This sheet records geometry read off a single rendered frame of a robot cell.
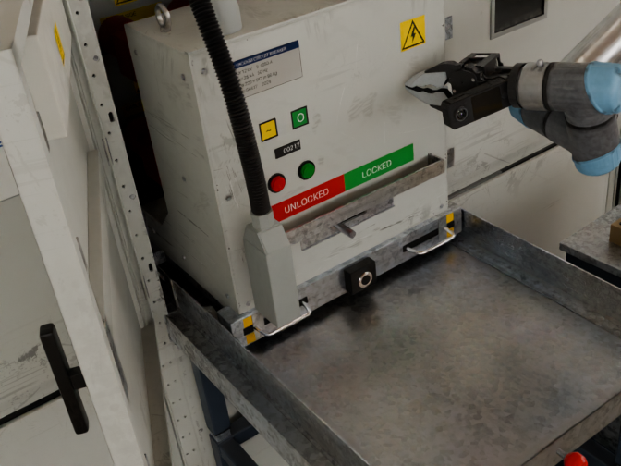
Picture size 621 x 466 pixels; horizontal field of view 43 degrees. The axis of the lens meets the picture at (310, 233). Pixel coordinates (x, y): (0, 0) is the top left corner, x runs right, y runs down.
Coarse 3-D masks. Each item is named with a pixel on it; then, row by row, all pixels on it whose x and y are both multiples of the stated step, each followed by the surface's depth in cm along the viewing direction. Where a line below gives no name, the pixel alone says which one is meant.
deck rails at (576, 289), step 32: (480, 224) 157; (480, 256) 156; (512, 256) 152; (544, 256) 145; (544, 288) 146; (576, 288) 142; (608, 288) 135; (192, 320) 149; (608, 320) 137; (224, 352) 140; (256, 384) 133; (288, 416) 126; (320, 448) 119; (352, 448) 110
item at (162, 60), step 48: (240, 0) 132; (288, 0) 129; (336, 0) 126; (144, 48) 124; (192, 48) 113; (144, 96) 133; (192, 96) 116; (192, 144) 124; (192, 192) 132; (192, 240) 142
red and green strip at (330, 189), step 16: (384, 160) 142; (400, 160) 145; (352, 176) 139; (368, 176) 142; (304, 192) 134; (320, 192) 136; (336, 192) 139; (272, 208) 131; (288, 208) 134; (304, 208) 136
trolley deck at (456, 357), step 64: (448, 256) 158; (320, 320) 146; (384, 320) 144; (448, 320) 142; (512, 320) 140; (576, 320) 138; (320, 384) 131; (384, 384) 130; (448, 384) 128; (512, 384) 127; (576, 384) 125; (384, 448) 118; (448, 448) 117; (512, 448) 116; (576, 448) 121
